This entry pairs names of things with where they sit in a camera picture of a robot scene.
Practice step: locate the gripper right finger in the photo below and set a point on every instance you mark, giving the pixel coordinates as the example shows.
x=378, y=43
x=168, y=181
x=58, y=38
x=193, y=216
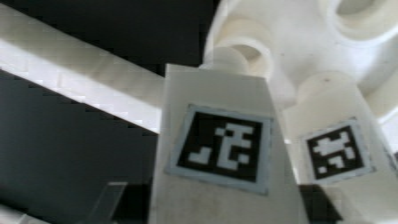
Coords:
x=321, y=209

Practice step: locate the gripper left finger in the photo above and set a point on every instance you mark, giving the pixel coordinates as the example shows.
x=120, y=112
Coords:
x=122, y=206

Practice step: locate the white stool leg with tag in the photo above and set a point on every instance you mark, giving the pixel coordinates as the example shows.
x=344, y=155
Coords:
x=340, y=154

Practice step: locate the white round stool seat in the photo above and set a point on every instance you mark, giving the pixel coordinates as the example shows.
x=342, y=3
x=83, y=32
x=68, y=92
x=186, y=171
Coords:
x=307, y=37

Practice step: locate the white right fence bar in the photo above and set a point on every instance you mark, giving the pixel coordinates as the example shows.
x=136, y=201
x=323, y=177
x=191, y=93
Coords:
x=79, y=70

